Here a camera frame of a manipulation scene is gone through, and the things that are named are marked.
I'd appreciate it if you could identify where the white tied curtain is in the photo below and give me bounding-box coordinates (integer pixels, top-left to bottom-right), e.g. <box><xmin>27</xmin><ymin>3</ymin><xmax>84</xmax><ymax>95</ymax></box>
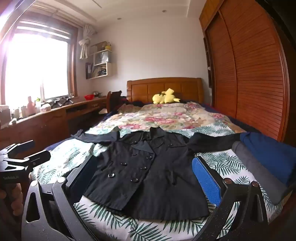
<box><xmin>79</xmin><ymin>24</ymin><xmax>96</xmax><ymax>59</ymax></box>

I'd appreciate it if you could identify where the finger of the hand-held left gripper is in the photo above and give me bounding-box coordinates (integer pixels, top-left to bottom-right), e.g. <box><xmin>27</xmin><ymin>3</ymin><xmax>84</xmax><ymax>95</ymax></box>
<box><xmin>0</xmin><ymin>140</ymin><xmax>36</xmax><ymax>160</ymax></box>
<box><xmin>5</xmin><ymin>150</ymin><xmax>51</xmax><ymax>173</ymax></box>

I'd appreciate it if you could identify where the wooden slatted wardrobe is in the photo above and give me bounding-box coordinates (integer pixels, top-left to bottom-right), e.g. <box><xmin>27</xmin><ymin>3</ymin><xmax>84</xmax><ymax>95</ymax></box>
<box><xmin>199</xmin><ymin>0</ymin><xmax>294</xmax><ymax>151</ymax></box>

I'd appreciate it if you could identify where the long wooden desk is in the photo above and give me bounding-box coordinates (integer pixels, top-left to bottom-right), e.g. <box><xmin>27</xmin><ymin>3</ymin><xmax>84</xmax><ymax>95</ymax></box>
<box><xmin>0</xmin><ymin>96</ymin><xmax>109</xmax><ymax>151</ymax></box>

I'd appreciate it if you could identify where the leaf print bed sheet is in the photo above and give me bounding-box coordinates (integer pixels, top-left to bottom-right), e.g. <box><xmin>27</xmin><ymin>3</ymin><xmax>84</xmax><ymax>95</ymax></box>
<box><xmin>32</xmin><ymin>123</ymin><xmax>285</xmax><ymax>241</ymax></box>

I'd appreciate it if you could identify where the grey folded garment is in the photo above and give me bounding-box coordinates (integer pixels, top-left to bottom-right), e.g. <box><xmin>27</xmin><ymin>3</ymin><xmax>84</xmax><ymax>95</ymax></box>
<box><xmin>231</xmin><ymin>141</ymin><xmax>289</xmax><ymax>205</ymax></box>

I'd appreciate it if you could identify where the wooden bed headboard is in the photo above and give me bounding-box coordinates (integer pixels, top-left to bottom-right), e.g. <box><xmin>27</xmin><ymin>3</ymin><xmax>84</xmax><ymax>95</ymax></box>
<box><xmin>127</xmin><ymin>77</ymin><xmax>204</xmax><ymax>105</ymax></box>

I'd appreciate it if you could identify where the white wall shelf unit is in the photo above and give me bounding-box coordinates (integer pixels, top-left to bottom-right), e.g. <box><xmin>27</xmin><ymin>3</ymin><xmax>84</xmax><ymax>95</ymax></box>
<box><xmin>85</xmin><ymin>42</ymin><xmax>117</xmax><ymax>80</ymax></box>

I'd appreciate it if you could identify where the dark patterned cloth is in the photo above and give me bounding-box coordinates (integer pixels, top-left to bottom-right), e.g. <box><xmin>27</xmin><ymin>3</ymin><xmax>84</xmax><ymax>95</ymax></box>
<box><xmin>45</xmin><ymin>96</ymin><xmax>74</xmax><ymax>108</ymax></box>

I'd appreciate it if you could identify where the floral blanket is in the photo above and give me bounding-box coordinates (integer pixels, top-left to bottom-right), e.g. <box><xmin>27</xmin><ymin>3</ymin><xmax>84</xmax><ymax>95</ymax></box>
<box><xmin>89</xmin><ymin>102</ymin><xmax>234</xmax><ymax>137</ymax></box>

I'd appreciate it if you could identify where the window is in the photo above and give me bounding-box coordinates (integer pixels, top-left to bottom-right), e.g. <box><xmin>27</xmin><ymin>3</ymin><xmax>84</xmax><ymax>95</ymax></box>
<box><xmin>0</xmin><ymin>21</ymin><xmax>78</xmax><ymax>105</ymax></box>

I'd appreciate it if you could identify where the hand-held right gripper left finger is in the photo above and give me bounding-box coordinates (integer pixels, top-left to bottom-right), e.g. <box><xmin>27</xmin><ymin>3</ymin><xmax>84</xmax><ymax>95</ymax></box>
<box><xmin>21</xmin><ymin>152</ymin><xmax>100</xmax><ymax>241</ymax></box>

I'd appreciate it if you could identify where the person's left hand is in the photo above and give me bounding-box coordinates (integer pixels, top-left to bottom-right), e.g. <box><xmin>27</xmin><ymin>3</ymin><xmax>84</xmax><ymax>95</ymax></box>
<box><xmin>0</xmin><ymin>183</ymin><xmax>24</xmax><ymax>217</ymax></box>

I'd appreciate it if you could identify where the pink bottle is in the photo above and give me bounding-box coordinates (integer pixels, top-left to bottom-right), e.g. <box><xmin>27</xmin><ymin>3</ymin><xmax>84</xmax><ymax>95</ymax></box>
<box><xmin>26</xmin><ymin>96</ymin><xmax>36</xmax><ymax>115</ymax></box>

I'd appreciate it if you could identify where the yellow plush toy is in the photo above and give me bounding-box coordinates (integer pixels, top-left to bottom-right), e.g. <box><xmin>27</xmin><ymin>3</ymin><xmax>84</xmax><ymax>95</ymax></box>
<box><xmin>152</xmin><ymin>88</ymin><xmax>181</xmax><ymax>104</ymax></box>

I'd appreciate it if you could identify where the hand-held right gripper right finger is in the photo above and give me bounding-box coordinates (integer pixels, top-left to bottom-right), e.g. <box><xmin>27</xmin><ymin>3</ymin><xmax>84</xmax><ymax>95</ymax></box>
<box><xmin>191</xmin><ymin>156</ymin><xmax>270</xmax><ymax>241</ymax></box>

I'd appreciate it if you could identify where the dark wooden chair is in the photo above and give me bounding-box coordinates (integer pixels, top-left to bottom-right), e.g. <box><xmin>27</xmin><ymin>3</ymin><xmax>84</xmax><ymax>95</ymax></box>
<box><xmin>106</xmin><ymin>90</ymin><xmax>122</xmax><ymax>114</ymax></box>

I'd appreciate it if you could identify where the black button coat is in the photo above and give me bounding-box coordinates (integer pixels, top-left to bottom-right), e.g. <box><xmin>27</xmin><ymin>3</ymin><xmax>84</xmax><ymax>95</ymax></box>
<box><xmin>70</xmin><ymin>127</ymin><xmax>243</xmax><ymax>220</ymax></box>

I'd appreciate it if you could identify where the blue folded garment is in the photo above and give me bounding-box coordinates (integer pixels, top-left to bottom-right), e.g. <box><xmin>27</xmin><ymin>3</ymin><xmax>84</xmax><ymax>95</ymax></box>
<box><xmin>240</xmin><ymin>132</ymin><xmax>296</xmax><ymax>186</ymax></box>

